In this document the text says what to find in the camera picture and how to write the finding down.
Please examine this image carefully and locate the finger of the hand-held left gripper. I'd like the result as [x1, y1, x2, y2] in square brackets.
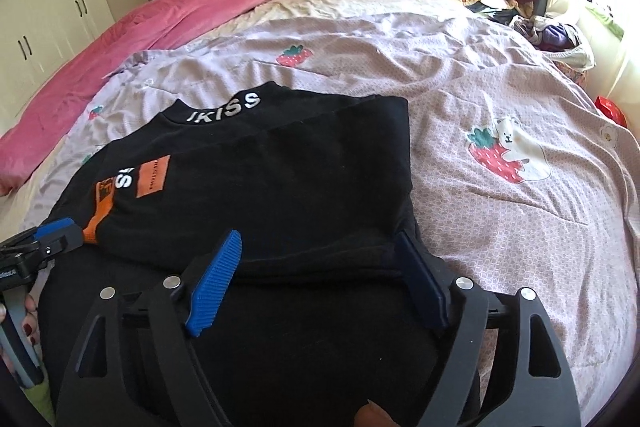
[34, 217, 88, 253]

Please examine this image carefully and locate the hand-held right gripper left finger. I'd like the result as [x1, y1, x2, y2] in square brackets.
[55, 229, 243, 427]

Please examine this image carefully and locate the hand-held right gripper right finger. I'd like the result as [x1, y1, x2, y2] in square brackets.
[395, 232, 583, 427]

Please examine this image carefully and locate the black shirt with orange patches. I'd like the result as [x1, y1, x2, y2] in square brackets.
[37, 81, 483, 427]

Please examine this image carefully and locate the white bag of clothes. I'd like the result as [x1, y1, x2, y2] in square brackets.
[510, 14, 596, 70]

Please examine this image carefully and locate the person's left hand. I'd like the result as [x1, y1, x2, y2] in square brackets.
[0, 292, 43, 373]

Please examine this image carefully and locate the person's right hand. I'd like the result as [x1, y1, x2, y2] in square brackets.
[354, 399, 393, 427]

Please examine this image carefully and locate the pink blanket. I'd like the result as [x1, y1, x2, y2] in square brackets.
[0, 0, 283, 198]

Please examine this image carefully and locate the strawberry print quilt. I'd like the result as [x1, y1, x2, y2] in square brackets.
[20, 14, 636, 427]

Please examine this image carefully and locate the red packet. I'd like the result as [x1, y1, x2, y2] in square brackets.
[595, 96, 628, 128]

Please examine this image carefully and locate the green patterned cloth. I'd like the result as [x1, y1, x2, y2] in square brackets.
[585, 0, 626, 40]

